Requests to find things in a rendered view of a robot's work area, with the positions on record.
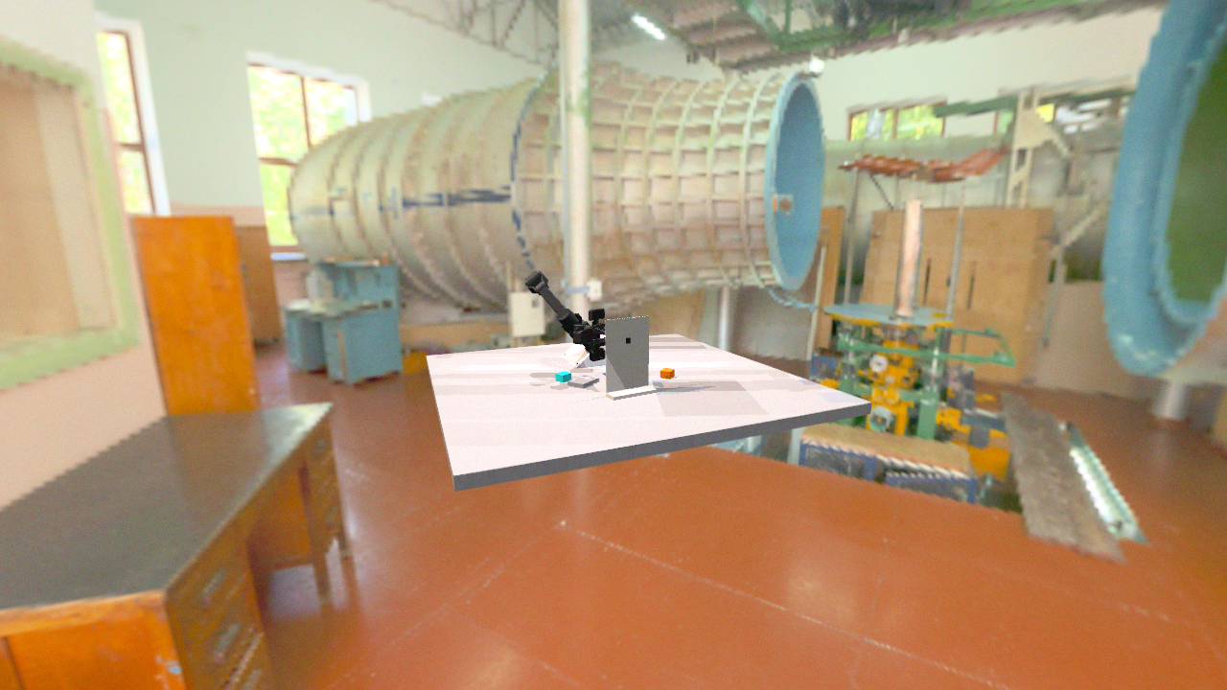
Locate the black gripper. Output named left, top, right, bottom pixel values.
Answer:
left=584, top=309, right=606, bottom=361

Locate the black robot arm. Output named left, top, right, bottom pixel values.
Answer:
left=524, top=270, right=594, bottom=352

